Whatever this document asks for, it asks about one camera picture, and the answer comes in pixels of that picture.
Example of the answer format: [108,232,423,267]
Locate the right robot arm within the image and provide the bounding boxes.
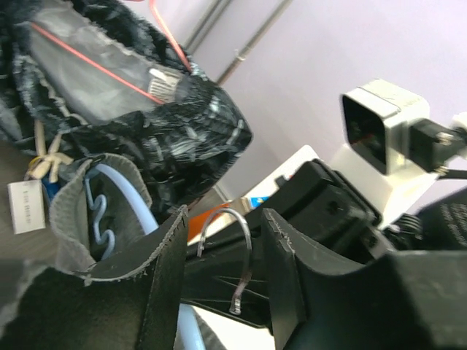
[182,160,466,328]

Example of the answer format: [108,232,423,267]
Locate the white price tag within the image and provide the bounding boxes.
[7,180,46,235]

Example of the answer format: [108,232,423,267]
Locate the pink wire hanger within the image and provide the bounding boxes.
[31,1,190,108]

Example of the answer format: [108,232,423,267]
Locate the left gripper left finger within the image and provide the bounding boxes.
[1,207,188,349]

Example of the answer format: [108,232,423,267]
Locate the blue paperback book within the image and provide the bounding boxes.
[245,196,269,210]

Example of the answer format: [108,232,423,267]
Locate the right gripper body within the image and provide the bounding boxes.
[182,160,387,328]

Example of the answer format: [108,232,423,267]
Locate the white two-tier shelf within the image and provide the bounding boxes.
[215,145,318,214]

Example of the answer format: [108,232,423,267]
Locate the clothes rack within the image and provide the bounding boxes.
[186,1,292,85]

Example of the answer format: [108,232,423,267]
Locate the grey shorts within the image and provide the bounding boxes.
[0,152,234,350]

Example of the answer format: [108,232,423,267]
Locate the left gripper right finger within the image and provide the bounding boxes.
[261,209,466,349]

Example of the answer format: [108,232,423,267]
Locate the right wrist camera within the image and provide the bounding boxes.
[329,77,467,234]

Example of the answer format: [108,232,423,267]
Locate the orange binder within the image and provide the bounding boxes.
[187,211,227,241]

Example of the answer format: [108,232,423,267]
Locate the dark floral shorts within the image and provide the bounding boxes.
[1,1,252,219]

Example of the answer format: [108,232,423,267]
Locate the light blue hanger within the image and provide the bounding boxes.
[83,163,205,350]

